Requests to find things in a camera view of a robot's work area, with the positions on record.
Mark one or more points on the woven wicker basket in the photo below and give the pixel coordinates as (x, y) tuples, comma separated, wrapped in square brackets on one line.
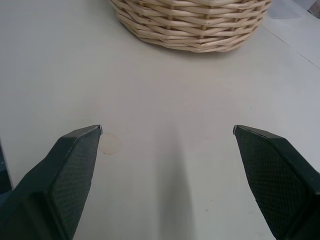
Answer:
[(192, 22)]

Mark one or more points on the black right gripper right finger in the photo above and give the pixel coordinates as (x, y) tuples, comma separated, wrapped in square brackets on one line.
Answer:
[(280, 185)]

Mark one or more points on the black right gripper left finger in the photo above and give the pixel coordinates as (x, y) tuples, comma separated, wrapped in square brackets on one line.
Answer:
[(57, 185)]

